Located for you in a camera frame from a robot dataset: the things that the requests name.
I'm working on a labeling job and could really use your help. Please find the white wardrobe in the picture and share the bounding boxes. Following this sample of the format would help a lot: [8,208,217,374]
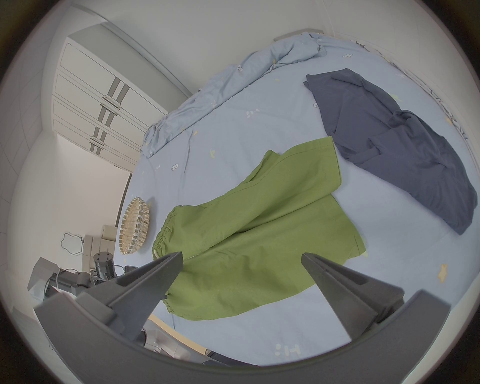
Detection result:
[50,35,170,173]

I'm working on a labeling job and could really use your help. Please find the bed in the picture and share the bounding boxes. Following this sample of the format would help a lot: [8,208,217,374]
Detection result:
[129,28,475,367]

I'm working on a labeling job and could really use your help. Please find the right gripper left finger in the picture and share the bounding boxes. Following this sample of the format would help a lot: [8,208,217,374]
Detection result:
[76,251,184,341]

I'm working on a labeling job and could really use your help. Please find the round woven basket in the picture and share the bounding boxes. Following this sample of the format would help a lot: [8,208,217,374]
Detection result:
[119,195,152,257]

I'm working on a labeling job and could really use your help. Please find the dark blue garment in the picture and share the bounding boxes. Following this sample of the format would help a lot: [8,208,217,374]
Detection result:
[303,68,479,236]

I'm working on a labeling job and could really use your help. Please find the green shorts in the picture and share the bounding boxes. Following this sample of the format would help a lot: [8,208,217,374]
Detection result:
[152,136,367,322]

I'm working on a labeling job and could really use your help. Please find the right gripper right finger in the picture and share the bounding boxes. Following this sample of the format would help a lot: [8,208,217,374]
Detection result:
[301,253,406,342]

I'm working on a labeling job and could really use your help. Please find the pale blue quilt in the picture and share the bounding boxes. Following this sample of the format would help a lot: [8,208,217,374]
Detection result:
[141,31,327,158]

